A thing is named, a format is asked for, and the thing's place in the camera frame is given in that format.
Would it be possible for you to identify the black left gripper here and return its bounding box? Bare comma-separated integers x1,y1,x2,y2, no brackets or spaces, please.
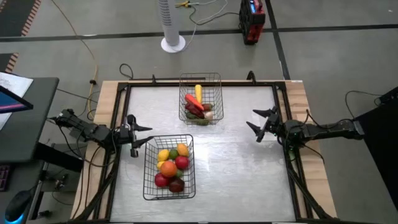
119,114,155,159

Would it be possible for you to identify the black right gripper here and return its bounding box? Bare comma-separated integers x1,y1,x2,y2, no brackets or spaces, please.
246,105,282,143

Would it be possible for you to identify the orange fruit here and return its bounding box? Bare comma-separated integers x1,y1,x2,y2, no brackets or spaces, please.
160,160,178,179

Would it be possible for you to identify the yellow-orange mango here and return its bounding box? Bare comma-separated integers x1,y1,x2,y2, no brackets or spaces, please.
177,142,190,157

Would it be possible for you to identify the red apple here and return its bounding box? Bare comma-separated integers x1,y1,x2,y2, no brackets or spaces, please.
174,155,190,170
154,172,170,188

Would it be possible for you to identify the dark red long pepper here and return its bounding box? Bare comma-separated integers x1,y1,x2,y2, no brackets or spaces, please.
185,103,205,119

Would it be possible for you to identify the dark red plum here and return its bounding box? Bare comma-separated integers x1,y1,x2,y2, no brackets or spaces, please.
168,177,186,194

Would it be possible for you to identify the orange carrot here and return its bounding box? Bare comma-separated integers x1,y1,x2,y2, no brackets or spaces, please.
184,93,205,112

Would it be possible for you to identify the yellow corn cob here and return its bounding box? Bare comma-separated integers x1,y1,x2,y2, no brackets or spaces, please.
194,84,203,104

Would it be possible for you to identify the red and black toolbox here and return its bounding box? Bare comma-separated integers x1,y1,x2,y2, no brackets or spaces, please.
238,0,266,45

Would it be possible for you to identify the black desk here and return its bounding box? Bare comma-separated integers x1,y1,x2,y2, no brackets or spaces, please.
0,77,60,164

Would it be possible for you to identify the white tower fan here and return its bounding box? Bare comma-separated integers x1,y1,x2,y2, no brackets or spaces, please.
157,0,187,54

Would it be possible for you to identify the black cabinet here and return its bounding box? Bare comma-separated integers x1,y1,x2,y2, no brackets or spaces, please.
354,85,398,212

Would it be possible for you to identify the tilted computer screen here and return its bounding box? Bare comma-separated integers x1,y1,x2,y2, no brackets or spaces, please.
0,85,34,114

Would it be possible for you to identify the white paper sheet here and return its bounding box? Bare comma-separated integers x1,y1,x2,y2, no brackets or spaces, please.
0,72,34,130

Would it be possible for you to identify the black keyboard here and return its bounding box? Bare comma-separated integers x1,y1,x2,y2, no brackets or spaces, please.
0,164,12,192

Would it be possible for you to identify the black computer mouse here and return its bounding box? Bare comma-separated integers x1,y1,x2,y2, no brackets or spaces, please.
1,189,32,224

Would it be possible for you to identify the black mat orange striped edge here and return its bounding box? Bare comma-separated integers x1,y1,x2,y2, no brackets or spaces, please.
0,52,19,74
0,0,43,38

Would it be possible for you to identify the black metal table frame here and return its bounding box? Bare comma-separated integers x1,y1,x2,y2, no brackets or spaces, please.
67,70,338,224

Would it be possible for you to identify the grey wire basket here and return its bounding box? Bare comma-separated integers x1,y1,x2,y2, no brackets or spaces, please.
178,72,224,126

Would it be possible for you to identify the black wire basket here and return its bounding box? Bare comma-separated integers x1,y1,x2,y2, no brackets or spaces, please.
142,134,197,201

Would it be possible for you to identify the black looped cable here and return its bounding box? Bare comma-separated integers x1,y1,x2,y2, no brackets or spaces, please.
119,63,134,81

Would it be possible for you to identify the yellow floor cable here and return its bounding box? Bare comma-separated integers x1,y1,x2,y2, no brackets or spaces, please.
49,0,99,121

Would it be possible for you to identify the thin black cabinet cable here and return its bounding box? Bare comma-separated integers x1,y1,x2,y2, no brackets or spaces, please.
344,90,383,110

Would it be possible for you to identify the black floor cable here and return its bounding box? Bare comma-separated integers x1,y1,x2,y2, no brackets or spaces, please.
186,4,241,26

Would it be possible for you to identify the white floor cable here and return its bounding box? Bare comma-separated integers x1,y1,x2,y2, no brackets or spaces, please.
174,0,229,52

